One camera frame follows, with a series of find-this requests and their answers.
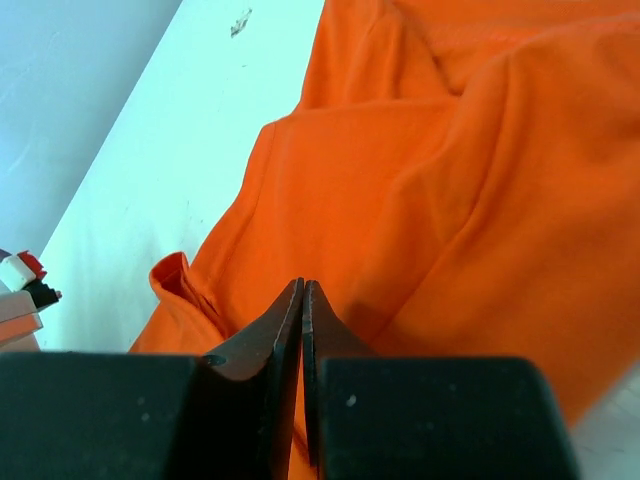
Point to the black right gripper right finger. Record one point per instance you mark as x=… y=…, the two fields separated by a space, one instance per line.
x=323 y=335

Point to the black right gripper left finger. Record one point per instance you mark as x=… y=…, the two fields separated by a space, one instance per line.
x=256 y=374

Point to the orange t shirt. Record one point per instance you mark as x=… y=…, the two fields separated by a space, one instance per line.
x=462 y=179

